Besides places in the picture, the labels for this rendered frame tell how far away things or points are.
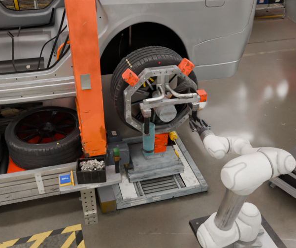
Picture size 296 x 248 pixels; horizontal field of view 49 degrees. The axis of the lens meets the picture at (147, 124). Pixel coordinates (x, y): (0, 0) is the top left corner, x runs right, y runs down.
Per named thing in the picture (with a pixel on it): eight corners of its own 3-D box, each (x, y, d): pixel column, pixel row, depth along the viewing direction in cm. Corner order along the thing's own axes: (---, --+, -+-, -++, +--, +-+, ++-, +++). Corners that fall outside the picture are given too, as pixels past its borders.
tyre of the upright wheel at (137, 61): (150, 130, 287) (203, 76, 270) (158, 146, 269) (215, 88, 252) (92, 93, 251) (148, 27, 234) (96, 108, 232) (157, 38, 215)
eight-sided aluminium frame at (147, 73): (189, 124, 262) (196, 62, 231) (192, 128, 257) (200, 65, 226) (124, 134, 250) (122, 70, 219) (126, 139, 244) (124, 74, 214)
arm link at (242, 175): (236, 245, 190) (204, 259, 183) (221, 221, 200) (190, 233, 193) (281, 170, 134) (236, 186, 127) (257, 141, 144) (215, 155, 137)
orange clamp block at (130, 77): (137, 75, 225) (127, 67, 220) (139, 79, 219) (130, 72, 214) (130, 82, 227) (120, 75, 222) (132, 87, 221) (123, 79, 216)
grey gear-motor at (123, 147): (120, 148, 314) (119, 119, 294) (131, 178, 280) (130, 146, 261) (102, 152, 309) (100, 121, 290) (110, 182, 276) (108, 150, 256)
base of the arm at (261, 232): (269, 246, 195) (271, 240, 192) (234, 251, 193) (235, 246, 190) (256, 221, 209) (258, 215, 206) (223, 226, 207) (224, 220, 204)
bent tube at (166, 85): (186, 84, 233) (187, 71, 227) (197, 98, 218) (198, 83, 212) (163, 87, 229) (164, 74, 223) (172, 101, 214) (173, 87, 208)
